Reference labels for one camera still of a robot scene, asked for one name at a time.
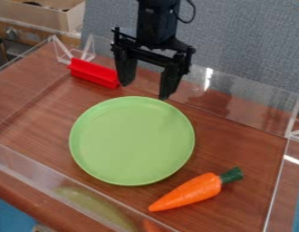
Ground red plastic block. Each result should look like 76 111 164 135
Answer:
68 58 120 89

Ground clear acrylic tray walls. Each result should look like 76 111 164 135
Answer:
0 41 299 232

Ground orange toy carrot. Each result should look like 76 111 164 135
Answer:
150 167 243 212

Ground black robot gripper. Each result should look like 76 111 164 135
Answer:
111 0 196 101

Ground cardboard box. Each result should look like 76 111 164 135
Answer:
0 0 86 32

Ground green round plate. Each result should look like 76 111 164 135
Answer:
70 96 195 186

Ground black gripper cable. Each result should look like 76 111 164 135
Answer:
174 0 198 24

